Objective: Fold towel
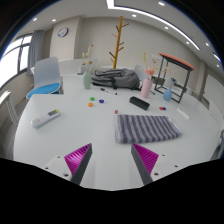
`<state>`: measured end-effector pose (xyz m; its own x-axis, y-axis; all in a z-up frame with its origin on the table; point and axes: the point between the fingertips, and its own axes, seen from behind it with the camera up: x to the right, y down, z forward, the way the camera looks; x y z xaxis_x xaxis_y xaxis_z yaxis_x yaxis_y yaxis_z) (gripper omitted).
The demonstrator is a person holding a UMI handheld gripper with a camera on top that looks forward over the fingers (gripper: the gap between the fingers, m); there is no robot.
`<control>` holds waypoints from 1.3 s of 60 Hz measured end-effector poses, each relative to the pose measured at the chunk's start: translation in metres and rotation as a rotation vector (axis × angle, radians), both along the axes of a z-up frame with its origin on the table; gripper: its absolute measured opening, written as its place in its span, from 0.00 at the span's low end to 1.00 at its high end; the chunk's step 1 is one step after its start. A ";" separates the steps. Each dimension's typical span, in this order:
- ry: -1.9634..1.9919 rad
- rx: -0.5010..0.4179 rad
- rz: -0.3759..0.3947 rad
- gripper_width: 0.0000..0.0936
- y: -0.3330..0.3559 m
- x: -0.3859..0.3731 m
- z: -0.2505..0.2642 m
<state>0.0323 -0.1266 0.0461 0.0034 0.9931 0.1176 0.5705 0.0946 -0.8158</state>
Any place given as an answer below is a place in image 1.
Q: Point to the small red block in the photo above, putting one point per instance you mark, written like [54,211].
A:
[116,111]

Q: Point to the window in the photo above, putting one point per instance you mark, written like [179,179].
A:
[10,63]

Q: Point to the grey backpack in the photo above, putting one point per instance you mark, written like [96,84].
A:
[116,78]

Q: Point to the white remote control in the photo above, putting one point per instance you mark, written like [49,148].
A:
[46,118]

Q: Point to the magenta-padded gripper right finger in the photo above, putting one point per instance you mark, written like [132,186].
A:
[148,160]

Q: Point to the white flat bar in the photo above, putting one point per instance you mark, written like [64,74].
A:
[183,113]

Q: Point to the wooden coat rack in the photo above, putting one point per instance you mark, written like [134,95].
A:
[116,46]

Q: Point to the black marker pen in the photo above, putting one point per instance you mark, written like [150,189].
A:
[108,91]

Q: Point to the grey curtain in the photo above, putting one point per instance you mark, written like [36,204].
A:
[35,50]

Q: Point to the recessed ceiling spotlights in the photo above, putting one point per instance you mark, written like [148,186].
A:
[134,15]

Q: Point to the orange round magnet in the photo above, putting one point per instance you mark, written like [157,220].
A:
[90,104]

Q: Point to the blue round magnet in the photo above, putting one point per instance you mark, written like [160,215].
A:
[101,101]
[163,108]

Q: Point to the white chair with blue cushion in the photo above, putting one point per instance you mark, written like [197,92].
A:
[46,75]

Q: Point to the pink vase with flowers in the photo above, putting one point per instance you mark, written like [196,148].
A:
[146,88]

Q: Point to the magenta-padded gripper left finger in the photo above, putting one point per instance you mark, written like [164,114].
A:
[76,160]

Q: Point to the round wall clock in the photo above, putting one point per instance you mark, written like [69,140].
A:
[62,32]

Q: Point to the green round magnet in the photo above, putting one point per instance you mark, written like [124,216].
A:
[92,98]

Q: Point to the black-framed orange-topped side table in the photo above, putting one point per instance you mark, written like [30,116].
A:
[176,60]

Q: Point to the ceiling light strip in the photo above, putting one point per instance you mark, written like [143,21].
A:
[150,15]

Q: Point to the blue vase with dried stems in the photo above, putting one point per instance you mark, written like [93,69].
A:
[167,95]

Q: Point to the grey striped towel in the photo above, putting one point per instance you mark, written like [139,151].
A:
[146,128]

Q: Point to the black whiteboard eraser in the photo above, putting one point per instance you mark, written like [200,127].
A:
[139,103]

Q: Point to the green vase with dried stems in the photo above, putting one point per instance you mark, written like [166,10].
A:
[87,81]

